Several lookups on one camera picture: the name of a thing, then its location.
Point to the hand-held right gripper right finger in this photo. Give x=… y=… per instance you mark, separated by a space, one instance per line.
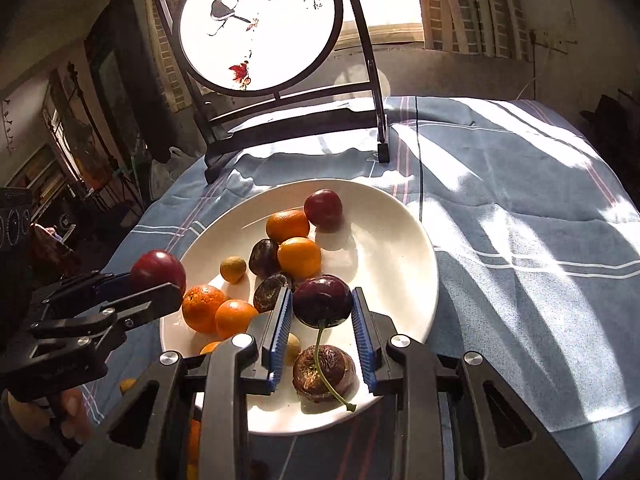
x=362 y=342

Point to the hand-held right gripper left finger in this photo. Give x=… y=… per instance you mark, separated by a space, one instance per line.
x=280 y=332

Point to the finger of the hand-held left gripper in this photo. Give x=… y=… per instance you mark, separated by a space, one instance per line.
x=117 y=282
x=150 y=302

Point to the small yellow-green kumquat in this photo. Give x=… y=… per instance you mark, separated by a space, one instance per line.
x=292 y=349
x=233 y=269
x=127 y=385

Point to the bright red plum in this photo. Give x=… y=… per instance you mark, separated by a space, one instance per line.
x=157 y=270

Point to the wrinkled dark passion fruit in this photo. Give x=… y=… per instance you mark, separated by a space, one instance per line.
x=340 y=372
x=269 y=291

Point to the orange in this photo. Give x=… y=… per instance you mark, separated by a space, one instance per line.
x=299 y=257
x=235 y=317
x=210 y=347
x=287 y=225
x=193 y=440
x=202 y=307

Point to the dark cherry with stem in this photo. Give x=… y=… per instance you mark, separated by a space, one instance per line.
x=321 y=300

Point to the small dark purple plum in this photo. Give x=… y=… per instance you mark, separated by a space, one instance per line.
x=263 y=257

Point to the white round plate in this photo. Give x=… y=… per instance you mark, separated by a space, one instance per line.
x=385 y=265

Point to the large dark red plum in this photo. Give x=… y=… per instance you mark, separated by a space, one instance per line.
x=323 y=209

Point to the person's left hand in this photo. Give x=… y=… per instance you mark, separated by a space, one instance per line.
x=75 y=410

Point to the blue striped tablecloth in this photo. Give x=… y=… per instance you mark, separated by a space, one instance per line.
x=525 y=260

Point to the dark framed picture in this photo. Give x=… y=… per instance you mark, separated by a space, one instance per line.
x=120 y=75

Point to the checked curtain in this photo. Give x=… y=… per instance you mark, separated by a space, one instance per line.
x=465 y=5
x=167 y=75

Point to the bird painting table screen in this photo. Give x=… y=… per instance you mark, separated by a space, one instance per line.
x=260 y=35

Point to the window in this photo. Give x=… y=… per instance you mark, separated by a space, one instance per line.
x=385 y=5

